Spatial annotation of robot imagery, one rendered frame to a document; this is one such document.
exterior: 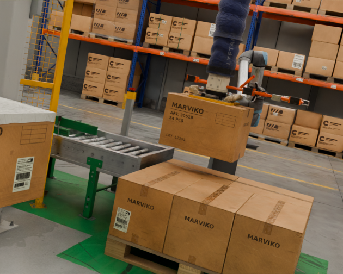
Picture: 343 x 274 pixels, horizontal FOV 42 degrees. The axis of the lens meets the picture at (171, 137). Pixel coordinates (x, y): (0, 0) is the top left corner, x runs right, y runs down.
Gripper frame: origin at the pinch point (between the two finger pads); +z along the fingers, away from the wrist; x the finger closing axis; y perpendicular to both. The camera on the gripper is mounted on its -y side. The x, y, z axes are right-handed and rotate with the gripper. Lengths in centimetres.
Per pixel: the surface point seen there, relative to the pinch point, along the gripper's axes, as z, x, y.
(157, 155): 8, -66, 65
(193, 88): 11.4, -6.3, 44.3
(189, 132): 22, -39, 37
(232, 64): 5.3, 17.1, 19.6
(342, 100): -855, 2, -57
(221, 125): 21.6, -28.4, 14.2
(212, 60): 9.4, 17.5, 34.6
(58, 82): 47, -22, 141
